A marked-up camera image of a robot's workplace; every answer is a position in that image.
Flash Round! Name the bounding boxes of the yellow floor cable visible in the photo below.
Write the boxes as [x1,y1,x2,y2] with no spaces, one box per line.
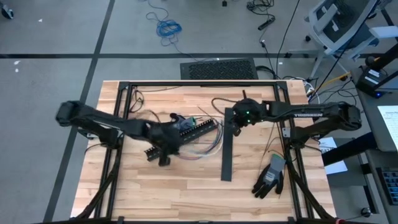
[312,72,351,94]

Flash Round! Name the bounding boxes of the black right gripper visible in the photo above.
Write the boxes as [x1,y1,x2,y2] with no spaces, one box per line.
[231,98,266,138]

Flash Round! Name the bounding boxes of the black keyboard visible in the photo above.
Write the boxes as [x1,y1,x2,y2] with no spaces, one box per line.
[375,167,398,206]

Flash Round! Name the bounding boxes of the black power strip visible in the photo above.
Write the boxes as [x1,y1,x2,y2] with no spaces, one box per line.
[257,17,276,31]

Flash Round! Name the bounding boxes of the grey glove with green cuff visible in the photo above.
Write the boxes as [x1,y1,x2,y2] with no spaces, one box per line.
[169,113,197,131]

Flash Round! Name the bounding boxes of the black zip tie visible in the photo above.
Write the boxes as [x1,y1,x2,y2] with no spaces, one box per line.
[257,121,277,175]
[197,106,220,124]

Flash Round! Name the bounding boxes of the black box with blue light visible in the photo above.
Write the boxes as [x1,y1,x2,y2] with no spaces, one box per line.
[356,67,393,99]

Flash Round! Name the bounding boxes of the green cable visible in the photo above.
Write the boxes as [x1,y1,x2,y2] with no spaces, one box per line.
[186,123,222,156]

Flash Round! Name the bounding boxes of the blue coiled floor cable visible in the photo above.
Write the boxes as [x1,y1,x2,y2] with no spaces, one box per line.
[139,0,206,62]

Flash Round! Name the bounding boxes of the black perforated floor grate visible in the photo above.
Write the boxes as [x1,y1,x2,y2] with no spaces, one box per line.
[180,58,259,81]

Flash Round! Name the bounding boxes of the black slotted cable duct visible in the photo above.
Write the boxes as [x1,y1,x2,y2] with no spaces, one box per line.
[144,118,219,162]

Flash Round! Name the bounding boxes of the black tangled floor cable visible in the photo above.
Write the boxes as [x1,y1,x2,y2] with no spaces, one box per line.
[246,0,275,15]

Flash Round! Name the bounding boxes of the black duct cover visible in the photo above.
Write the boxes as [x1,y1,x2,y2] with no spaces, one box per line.
[220,107,235,182]

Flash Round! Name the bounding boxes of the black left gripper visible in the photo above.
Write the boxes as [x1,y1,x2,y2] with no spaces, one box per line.
[146,122,185,167]

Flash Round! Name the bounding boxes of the white lit laptop screen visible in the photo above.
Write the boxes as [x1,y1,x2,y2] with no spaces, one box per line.
[377,105,398,152]

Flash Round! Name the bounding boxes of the grey desk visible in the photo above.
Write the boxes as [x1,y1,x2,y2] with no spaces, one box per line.
[351,63,398,224]

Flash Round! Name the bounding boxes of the grey office chair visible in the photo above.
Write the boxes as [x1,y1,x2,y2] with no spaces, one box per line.
[289,0,398,80]

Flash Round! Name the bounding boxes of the black desk beam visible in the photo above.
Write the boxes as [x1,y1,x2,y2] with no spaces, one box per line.
[321,132,377,167]

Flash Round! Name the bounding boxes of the long black floor cable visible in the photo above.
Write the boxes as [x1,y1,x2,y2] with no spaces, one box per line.
[275,0,302,80]

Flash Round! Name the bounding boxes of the white paper sheet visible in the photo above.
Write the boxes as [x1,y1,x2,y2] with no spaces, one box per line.
[317,136,349,175]

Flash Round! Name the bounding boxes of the grey black work glove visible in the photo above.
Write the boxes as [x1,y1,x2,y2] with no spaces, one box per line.
[251,153,285,200]

